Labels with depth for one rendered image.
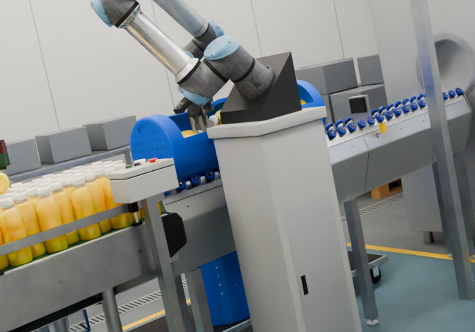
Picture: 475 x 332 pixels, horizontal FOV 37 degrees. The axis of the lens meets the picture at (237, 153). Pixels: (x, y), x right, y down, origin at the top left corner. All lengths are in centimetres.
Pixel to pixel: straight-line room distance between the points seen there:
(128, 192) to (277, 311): 76
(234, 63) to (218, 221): 65
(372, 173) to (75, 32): 359
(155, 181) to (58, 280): 43
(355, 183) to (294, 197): 94
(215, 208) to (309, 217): 39
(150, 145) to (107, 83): 378
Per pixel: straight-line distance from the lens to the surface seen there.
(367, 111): 361
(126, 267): 243
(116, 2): 247
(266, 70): 258
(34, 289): 227
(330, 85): 638
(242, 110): 260
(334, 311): 271
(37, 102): 623
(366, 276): 352
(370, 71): 652
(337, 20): 820
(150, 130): 272
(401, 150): 370
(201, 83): 251
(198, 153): 271
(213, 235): 280
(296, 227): 255
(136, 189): 230
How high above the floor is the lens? 137
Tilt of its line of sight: 7 degrees down
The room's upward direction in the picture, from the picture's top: 12 degrees counter-clockwise
